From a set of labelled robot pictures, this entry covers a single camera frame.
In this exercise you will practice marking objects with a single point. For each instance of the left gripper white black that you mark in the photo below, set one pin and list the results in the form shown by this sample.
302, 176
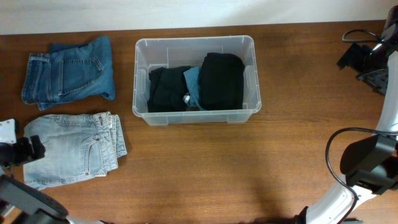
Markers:
23, 157

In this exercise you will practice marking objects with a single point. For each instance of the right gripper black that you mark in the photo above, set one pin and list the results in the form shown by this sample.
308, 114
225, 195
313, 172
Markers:
349, 59

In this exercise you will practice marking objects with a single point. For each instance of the light blue jeans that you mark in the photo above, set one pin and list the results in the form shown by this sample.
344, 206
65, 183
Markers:
77, 148

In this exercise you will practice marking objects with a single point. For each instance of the dark blue jeans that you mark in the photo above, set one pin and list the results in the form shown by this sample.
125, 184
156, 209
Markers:
69, 73

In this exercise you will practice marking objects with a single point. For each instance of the black garment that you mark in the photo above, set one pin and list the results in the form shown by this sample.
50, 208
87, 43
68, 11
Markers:
221, 82
167, 89

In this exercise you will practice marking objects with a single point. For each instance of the clear plastic storage bin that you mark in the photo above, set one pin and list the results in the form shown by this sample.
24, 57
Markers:
174, 52

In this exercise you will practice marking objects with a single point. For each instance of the blue shirt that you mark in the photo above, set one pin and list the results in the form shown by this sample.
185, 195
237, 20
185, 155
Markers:
192, 97

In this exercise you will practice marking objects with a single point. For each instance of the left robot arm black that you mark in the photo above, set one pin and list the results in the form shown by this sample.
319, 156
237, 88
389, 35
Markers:
35, 206

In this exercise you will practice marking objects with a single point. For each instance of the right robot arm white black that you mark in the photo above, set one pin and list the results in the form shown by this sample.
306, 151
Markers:
369, 166

